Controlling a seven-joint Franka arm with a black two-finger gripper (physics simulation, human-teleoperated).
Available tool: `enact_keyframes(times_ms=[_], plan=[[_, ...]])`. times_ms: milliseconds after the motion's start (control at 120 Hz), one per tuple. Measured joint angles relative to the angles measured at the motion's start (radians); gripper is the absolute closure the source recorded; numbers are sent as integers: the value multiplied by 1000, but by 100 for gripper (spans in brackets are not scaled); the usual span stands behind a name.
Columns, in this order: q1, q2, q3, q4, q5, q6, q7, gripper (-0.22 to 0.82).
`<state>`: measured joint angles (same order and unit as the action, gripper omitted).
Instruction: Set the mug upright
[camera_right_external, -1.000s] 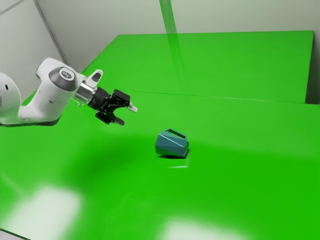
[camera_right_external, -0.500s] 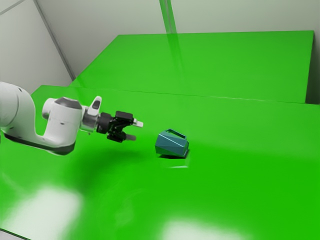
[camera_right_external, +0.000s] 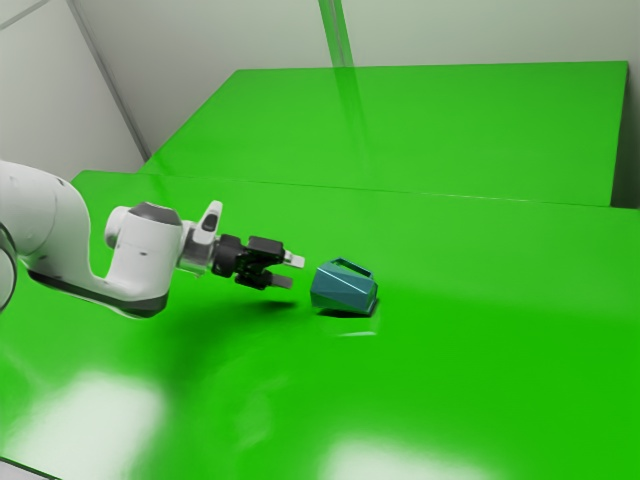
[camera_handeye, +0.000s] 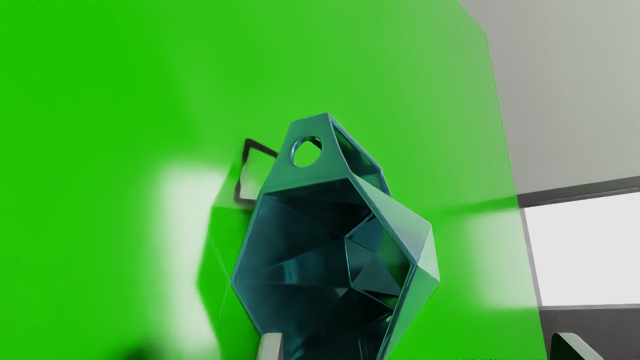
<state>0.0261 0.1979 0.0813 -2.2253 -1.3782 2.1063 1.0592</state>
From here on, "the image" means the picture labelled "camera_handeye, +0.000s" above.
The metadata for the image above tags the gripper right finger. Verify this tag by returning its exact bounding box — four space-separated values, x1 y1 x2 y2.
549 331 605 360

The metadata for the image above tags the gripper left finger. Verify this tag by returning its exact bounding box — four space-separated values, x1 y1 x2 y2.
258 332 284 360

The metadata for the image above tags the teal faceted mug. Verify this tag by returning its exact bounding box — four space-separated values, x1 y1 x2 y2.
230 113 441 360

